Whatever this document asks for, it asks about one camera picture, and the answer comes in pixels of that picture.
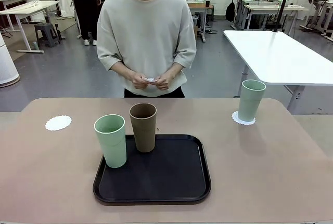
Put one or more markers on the beige sweater torso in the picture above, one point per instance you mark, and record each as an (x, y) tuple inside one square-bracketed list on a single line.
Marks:
[(145, 31)]

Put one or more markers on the bystander in grey-blue jacket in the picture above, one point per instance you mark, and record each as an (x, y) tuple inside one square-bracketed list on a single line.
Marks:
[(84, 3)]

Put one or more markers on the person's right hand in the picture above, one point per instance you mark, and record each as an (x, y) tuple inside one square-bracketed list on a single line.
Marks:
[(140, 81)]

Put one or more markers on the background desk with robot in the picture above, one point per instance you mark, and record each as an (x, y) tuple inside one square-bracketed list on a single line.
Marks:
[(260, 7)]

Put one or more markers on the person's left forearm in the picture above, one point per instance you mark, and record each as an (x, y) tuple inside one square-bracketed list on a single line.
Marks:
[(173, 70)]

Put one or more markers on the black trousers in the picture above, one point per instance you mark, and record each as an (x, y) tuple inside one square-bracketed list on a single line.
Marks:
[(130, 94)]

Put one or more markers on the white desk with metal legs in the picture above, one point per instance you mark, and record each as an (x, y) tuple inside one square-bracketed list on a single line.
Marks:
[(26, 7)]

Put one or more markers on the white cylindrical appliance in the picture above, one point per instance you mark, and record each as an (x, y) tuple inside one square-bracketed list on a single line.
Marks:
[(6, 63)]

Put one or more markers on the black plastic tray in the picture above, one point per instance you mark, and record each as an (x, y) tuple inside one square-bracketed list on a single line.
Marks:
[(161, 179)]

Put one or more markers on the large white table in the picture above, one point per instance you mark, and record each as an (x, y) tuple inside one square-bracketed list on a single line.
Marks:
[(278, 57)]

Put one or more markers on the white paper doily coaster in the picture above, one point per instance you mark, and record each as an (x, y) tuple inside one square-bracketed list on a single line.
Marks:
[(151, 79), (235, 120), (58, 123)]

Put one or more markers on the pale green plastic cup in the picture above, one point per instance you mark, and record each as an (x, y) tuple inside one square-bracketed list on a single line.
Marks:
[(251, 102), (112, 146)]

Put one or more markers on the person's left hand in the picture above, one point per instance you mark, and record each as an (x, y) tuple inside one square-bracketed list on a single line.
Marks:
[(163, 83)]

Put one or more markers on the black tripod pole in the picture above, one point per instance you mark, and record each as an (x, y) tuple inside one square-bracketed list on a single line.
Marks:
[(283, 0)]

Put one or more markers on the person's right forearm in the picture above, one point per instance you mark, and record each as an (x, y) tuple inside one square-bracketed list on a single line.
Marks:
[(122, 70)]

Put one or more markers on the brown plastic cup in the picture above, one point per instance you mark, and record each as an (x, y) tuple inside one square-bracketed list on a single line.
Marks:
[(144, 135)]

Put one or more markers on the grey plastic stool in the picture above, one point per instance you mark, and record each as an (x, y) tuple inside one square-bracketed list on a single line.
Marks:
[(46, 34)]

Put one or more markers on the black backpack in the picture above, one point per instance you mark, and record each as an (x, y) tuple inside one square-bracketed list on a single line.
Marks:
[(230, 11)]

